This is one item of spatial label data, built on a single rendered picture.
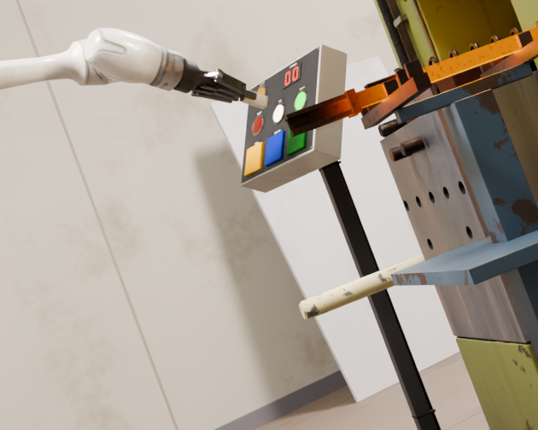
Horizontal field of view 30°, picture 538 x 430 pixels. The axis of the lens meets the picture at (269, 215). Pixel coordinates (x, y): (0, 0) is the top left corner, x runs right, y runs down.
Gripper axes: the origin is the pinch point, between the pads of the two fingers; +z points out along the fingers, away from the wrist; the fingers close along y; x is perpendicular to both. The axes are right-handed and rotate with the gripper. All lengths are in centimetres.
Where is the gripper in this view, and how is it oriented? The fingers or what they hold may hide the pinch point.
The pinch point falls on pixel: (253, 98)
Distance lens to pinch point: 237.9
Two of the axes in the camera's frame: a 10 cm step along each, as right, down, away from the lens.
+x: 0.8, -9.5, 3.1
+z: 8.5, 2.3, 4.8
